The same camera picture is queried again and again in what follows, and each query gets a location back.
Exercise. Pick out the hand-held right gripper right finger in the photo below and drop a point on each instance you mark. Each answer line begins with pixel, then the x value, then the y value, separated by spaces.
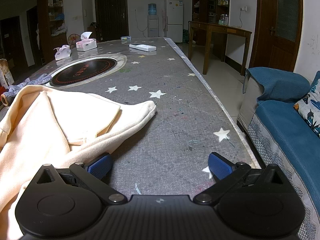
pixel 220 166

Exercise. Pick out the round black induction cooktop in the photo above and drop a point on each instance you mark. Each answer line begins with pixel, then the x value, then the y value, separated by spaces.
pixel 85 71

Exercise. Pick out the white water dispenser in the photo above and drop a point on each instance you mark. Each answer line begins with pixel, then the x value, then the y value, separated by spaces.
pixel 153 27

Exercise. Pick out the pink round fan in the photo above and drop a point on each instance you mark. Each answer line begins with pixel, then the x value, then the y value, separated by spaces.
pixel 72 40

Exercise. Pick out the clear glass jar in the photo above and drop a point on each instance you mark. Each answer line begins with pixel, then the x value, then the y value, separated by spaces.
pixel 223 19

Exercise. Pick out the small blue packet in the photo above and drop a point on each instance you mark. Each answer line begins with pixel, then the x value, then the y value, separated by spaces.
pixel 126 38

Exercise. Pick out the butterfly print pillow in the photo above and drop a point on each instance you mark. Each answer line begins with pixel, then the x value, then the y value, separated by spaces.
pixel 310 107

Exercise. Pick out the wooden arch cabinet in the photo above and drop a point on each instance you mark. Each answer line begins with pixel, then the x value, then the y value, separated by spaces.
pixel 47 5

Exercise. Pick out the printed cardboard box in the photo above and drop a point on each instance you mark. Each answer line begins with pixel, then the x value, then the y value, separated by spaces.
pixel 5 75

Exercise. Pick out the dark wooden door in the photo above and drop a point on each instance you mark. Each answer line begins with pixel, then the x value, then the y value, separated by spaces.
pixel 110 12

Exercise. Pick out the white remote control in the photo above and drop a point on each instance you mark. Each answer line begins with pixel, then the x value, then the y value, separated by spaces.
pixel 142 47

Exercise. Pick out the wooden door with glass pane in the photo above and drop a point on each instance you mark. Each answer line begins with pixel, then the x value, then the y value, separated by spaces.
pixel 265 42

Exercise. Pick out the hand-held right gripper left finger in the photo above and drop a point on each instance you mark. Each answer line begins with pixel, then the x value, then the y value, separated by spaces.
pixel 100 167

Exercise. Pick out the blue white knit glove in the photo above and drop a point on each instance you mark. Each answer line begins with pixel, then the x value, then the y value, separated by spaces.
pixel 37 80

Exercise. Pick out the white wall socket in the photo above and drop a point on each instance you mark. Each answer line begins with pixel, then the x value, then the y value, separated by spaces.
pixel 244 8

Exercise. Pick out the pink white tissue box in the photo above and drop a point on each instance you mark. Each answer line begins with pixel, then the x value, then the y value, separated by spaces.
pixel 87 45

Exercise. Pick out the cream sweatshirt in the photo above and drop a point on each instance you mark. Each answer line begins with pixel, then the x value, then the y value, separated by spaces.
pixel 37 130

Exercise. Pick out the blue water bottle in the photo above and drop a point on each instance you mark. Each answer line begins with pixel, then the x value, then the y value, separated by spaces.
pixel 152 9

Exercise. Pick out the pink soft tissue pack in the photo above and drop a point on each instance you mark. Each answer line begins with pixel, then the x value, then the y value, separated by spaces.
pixel 62 53

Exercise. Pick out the dark wooden display cabinet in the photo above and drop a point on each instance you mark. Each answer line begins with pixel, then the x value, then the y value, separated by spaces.
pixel 205 0

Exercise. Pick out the blue sofa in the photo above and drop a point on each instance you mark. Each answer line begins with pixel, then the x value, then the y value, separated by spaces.
pixel 280 130

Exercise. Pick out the white refrigerator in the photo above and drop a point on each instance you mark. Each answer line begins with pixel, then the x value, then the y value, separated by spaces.
pixel 173 17

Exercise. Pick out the wooden side table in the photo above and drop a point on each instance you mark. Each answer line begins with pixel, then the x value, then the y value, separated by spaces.
pixel 220 28

